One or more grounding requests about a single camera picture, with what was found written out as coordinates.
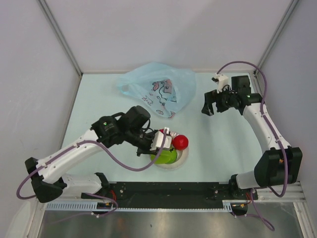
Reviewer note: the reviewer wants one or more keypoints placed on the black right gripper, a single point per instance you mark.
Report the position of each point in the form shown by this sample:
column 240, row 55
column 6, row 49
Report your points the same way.
column 212, row 97

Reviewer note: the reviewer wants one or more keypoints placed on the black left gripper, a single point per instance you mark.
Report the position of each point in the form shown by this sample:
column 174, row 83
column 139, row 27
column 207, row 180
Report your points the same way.
column 147, row 149

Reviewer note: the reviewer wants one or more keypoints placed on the green fake watermelon ball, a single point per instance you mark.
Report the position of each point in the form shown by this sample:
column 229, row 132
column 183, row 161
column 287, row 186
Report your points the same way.
column 167, row 156

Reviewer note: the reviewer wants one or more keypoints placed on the red fake apple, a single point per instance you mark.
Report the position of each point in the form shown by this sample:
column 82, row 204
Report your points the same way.
column 180, row 142

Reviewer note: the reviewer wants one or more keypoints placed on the light blue plastic bag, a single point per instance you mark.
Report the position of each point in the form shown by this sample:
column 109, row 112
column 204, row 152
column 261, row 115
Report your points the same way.
column 165, row 89

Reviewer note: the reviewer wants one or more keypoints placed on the white paper plate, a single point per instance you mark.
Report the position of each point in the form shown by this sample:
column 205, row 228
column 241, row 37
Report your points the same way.
column 181, row 156

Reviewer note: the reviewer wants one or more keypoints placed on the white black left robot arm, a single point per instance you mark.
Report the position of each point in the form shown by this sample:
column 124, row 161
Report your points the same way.
column 49, row 177

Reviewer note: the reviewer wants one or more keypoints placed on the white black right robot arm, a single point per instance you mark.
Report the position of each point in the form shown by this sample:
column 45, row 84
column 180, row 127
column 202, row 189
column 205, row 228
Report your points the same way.
column 245, row 180

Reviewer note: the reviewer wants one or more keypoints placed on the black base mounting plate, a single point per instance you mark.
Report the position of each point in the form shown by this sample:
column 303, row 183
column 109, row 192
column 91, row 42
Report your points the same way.
column 175, row 195

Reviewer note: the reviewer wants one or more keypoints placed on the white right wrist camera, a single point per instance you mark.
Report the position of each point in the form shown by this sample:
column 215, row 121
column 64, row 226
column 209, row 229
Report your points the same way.
column 221, row 80

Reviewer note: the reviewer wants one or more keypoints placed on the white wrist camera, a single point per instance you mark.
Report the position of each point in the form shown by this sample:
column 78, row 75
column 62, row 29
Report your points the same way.
column 162, row 139
column 221, row 80

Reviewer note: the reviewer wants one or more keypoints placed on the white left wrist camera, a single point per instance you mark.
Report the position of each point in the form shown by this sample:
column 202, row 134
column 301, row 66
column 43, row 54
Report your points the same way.
column 162, row 139

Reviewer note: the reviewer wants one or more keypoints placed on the aluminium frame rail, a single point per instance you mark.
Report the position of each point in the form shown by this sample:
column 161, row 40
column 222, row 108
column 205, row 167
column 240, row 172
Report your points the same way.
column 279, row 166

